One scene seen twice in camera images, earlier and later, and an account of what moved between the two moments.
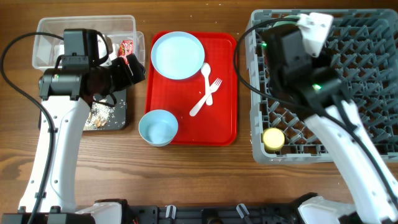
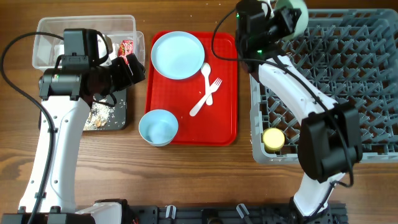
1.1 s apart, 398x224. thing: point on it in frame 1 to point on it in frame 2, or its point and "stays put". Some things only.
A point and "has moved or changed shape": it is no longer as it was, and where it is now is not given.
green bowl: (279, 23) has moved or changed shape
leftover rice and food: (101, 112) stays put
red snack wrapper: (126, 47) stays put
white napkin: (58, 50) stays put
